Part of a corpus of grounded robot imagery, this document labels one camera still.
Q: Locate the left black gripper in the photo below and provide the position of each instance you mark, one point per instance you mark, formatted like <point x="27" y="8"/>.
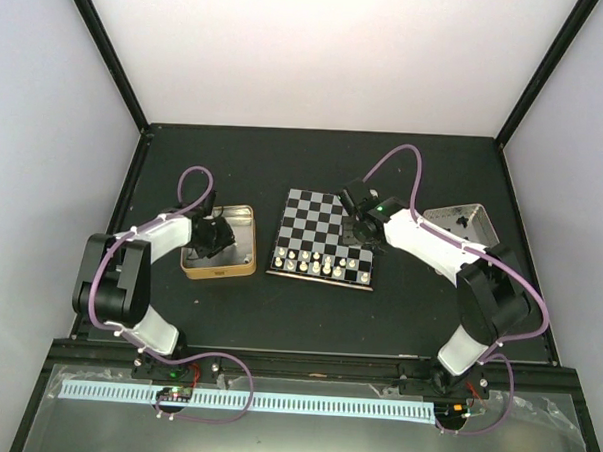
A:
<point x="227" y="238"/>

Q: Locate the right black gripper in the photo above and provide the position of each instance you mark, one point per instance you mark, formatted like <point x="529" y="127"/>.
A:
<point x="373" y="241"/>

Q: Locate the black and white chessboard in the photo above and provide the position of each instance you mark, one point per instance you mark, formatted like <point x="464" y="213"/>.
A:
<point x="313" y="222"/>

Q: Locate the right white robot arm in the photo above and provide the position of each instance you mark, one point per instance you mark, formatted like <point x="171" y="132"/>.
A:
<point x="492" y="298"/>

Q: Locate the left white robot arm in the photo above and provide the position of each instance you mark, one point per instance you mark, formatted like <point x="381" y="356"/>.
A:
<point x="113" y="287"/>

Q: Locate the black pieces in tray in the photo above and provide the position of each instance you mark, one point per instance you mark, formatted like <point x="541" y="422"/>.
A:
<point x="463" y="221"/>

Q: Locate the left circuit board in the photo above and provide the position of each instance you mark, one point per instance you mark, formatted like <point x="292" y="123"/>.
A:
<point x="174" y="394"/>

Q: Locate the circuit board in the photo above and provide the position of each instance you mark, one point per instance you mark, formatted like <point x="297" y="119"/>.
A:
<point x="458" y="410"/>
<point x="174" y="394"/>

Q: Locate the right circuit board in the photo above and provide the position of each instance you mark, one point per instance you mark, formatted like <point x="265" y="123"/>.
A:
<point x="458" y="410"/>

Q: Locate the gold tin tray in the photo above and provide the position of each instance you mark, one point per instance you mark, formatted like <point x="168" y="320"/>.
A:
<point x="229" y="262"/>

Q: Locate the pink mesh tray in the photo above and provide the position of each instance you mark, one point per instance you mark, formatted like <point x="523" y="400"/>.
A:
<point x="470" y="222"/>

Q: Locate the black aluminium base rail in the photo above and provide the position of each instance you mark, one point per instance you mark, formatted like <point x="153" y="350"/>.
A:
<point x="410" y="376"/>

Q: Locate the light blue slotted cable duct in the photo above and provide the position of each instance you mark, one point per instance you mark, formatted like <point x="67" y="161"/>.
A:
<point x="237" y="400"/>

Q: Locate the left black frame post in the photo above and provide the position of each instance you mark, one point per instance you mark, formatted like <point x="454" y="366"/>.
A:
<point x="90" y="16"/>

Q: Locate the black frame post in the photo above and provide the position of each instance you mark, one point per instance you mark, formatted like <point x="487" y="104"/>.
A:
<point x="566" y="35"/>
<point x="90" y="16"/>

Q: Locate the right black frame post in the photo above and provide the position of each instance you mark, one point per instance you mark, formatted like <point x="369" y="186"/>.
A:
<point x="566" y="35"/>

